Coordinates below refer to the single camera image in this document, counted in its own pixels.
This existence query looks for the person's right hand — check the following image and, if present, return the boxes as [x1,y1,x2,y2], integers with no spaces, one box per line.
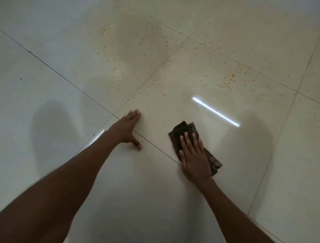
[179,132,213,184]

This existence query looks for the person's left hand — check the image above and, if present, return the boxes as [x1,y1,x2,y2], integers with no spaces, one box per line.
[107,109,143,151]

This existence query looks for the dark brown cleaning cloth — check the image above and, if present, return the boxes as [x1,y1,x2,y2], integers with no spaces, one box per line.
[168,121,223,177]

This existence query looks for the person's right forearm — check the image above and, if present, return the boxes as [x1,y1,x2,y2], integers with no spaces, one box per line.
[192,176,276,243]

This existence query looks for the person's left forearm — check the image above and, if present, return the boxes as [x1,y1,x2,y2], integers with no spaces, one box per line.
[0,129,118,243]

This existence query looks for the scattered orange spill specks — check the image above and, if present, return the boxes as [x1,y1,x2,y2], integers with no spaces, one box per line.
[96,25,284,107]

